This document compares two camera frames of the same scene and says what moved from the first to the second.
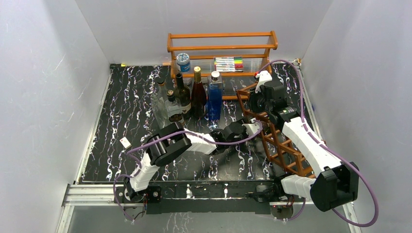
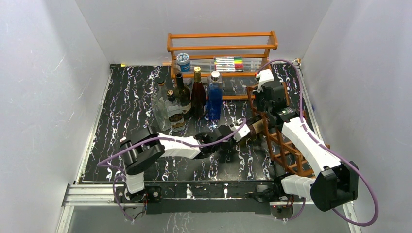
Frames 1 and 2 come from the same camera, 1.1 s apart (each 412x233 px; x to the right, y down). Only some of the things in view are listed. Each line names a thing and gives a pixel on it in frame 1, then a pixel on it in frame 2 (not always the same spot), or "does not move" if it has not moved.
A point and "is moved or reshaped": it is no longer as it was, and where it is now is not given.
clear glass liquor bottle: [174, 109] does not move
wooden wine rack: [278, 146] is moved or reshaped
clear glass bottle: [162, 97] does not move
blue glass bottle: [214, 96] does not move
